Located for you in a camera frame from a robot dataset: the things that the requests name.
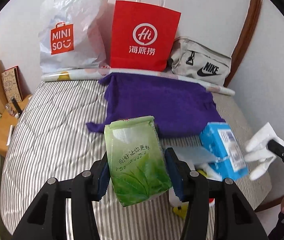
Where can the blue tissue box pack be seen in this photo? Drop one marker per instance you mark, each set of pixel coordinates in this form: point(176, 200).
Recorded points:
point(218, 138)

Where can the brown wooden door frame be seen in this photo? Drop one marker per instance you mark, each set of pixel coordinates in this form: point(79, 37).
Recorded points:
point(245, 37)

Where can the striped quilted mattress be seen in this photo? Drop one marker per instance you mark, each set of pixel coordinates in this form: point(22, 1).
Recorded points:
point(51, 140)

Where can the white Miniso plastic bag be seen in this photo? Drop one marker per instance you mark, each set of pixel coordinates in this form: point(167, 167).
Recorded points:
point(70, 37)

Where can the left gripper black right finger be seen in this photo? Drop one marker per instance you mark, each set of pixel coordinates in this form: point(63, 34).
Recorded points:
point(234, 217)

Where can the purple towel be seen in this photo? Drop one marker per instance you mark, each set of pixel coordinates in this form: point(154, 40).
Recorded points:
point(179, 108)

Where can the grey Nike pouch bag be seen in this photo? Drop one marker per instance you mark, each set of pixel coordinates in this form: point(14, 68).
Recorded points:
point(191, 59)

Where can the yellow mesh pouch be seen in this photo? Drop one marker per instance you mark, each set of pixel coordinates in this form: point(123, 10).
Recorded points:
point(179, 208)

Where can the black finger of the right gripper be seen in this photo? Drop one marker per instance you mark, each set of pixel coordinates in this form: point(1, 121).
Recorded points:
point(276, 148)

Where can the green tea tissue pack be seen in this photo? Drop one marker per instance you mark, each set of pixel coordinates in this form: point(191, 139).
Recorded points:
point(136, 160)

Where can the brown patterned box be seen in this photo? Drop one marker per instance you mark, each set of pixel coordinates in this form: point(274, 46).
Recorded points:
point(11, 84)

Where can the red Haidilao paper bag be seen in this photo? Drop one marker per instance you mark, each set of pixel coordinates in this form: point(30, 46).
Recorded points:
point(142, 35)

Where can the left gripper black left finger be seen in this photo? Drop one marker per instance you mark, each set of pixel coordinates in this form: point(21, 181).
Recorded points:
point(45, 218)

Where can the rolled patterned mat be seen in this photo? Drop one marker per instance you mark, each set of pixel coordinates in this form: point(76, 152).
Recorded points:
point(100, 73)

